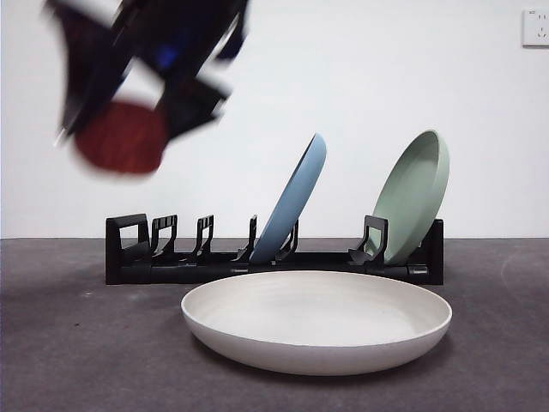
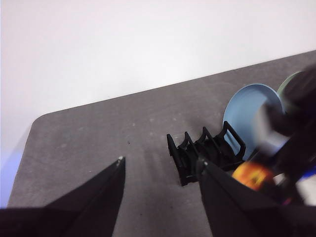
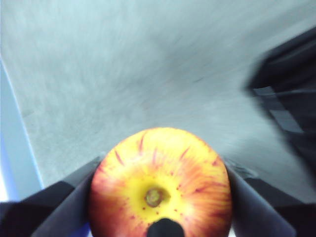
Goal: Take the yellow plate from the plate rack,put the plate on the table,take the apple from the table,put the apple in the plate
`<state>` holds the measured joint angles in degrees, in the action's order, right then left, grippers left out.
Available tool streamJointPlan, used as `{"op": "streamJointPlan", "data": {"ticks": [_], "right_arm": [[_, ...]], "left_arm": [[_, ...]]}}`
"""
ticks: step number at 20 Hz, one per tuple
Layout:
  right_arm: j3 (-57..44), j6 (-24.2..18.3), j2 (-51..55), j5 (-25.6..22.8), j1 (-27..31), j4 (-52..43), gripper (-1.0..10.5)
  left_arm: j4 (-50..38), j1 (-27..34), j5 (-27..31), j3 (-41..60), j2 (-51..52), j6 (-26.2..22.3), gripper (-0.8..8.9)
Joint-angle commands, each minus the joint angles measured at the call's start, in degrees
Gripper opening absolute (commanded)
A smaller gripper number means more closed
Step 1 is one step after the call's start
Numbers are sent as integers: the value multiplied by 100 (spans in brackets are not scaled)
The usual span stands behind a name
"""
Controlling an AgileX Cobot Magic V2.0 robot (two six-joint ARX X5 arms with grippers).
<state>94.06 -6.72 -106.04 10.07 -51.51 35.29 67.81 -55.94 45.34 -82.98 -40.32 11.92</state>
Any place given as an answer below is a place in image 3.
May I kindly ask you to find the black plate rack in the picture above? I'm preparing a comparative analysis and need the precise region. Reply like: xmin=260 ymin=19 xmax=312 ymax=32
xmin=243 ymin=24 xmax=316 ymax=183

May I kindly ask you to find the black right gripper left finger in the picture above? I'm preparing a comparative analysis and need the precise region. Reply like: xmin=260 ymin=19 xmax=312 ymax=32
xmin=0 ymin=157 xmax=100 ymax=237

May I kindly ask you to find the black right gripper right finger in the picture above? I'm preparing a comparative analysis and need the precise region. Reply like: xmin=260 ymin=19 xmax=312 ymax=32
xmin=225 ymin=160 xmax=316 ymax=237

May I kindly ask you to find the red apple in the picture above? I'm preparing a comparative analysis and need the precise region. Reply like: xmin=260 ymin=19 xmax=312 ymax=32
xmin=87 ymin=127 xmax=234 ymax=237

